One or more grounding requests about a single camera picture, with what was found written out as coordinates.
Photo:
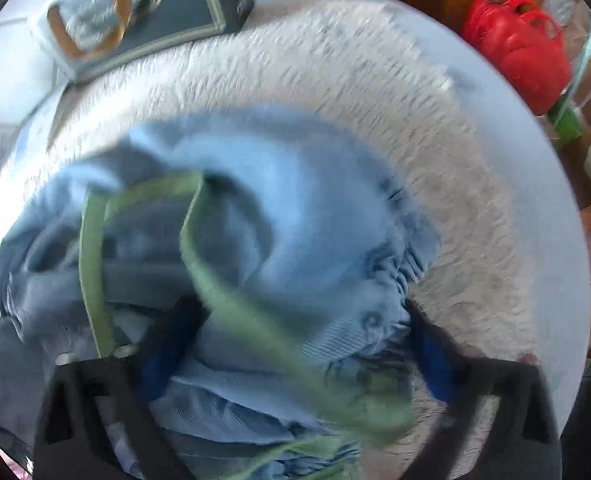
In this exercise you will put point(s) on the red plastic bag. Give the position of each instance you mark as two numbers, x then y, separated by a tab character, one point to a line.
525	45

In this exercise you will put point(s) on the cream lace tablecloth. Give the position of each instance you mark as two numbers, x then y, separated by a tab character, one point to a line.
462	149

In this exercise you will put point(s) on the dark green gift bag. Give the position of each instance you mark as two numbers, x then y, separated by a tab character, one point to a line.
87	38

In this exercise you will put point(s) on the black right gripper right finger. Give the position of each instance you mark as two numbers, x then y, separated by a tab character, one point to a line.
522	441

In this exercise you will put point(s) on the blue garment with green drawstring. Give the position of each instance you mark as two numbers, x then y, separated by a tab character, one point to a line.
299	240

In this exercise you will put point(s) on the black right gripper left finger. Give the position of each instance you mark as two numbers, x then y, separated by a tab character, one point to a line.
84	398

